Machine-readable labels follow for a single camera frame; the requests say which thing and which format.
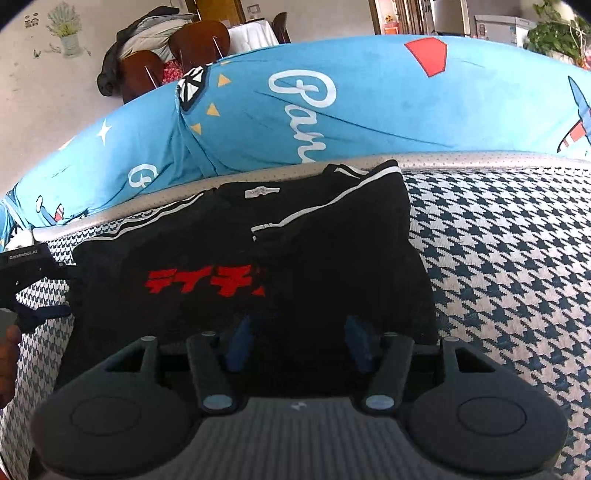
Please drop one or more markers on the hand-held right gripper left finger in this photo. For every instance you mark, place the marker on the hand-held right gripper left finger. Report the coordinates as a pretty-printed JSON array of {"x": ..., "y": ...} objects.
[{"x": 241, "y": 344}]

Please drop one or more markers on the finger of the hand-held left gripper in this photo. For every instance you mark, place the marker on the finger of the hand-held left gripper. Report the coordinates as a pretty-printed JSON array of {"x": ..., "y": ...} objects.
[
  {"x": 62, "y": 273},
  {"x": 41, "y": 316}
]

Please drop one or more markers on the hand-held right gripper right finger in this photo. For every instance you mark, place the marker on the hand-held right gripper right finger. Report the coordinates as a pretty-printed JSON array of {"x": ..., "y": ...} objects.
[{"x": 360, "y": 344}]

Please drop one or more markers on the black t-shirt with red print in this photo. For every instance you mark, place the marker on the black t-shirt with red print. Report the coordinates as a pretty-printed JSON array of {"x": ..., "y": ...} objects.
[{"x": 300, "y": 240}]

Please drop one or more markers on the person's left hand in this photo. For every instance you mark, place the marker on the person's left hand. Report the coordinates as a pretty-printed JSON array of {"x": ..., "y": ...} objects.
[{"x": 8, "y": 364}]

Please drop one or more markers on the houndstooth mat with grey trim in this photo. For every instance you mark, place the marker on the houndstooth mat with grey trim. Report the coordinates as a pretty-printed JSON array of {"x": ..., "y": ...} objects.
[{"x": 508, "y": 277}]

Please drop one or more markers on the brown wooden chair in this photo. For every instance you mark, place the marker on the brown wooden chair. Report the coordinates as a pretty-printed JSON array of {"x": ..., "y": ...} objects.
[
  {"x": 143, "y": 76},
  {"x": 201, "y": 41}
]

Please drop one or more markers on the blue printed blanket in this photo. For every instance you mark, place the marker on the blue printed blanket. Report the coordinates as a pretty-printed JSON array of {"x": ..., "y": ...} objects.
[{"x": 369, "y": 115}]

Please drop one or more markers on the red floral cushion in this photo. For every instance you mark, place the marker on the red floral cushion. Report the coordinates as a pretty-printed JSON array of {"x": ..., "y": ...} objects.
[{"x": 173, "y": 71}]

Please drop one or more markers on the pile of coats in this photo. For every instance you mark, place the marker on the pile of coats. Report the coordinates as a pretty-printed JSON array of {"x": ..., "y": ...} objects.
[{"x": 138, "y": 32}]

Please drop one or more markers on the table with white cloth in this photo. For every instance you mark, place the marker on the table with white cloth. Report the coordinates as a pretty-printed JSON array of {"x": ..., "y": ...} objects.
[{"x": 254, "y": 34}]

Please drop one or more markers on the yellow wooden door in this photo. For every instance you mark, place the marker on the yellow wooden door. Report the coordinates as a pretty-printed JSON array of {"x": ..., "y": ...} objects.
[{"x": 217, "y": 7}]

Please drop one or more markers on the pink kitchen shelf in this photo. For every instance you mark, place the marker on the pink kitchen shelf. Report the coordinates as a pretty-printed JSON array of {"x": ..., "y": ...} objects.
[{"x": 390, "y": 27}]

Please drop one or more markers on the dark dining chair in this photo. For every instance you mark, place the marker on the dark dining chair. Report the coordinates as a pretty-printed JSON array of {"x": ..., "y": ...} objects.
[{"x": 279, "y": 27}]

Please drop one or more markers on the brown framed kitchen doorway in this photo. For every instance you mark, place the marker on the brown framed kitchen doorway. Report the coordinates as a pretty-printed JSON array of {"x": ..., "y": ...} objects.
[{"x": 397, "y": 16}]

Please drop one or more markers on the white chest freezer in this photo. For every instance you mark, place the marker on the white chest freezer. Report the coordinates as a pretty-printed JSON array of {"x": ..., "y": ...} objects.
[{"x": 501, "y": 27}]

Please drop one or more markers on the green potted plant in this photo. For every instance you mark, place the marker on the green potted plant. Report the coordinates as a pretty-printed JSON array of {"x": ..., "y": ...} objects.
[{"x": 561, "y": 34}]

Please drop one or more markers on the lavender pot wall sticker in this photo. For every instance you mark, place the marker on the lavender pot wall sticker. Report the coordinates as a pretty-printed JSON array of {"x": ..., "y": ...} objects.
[{"x": 67, "y": 27}]

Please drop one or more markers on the wall switch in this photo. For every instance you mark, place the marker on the wall switch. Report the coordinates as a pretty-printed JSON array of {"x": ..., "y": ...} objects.
[{"x": 254, "y": 8}]

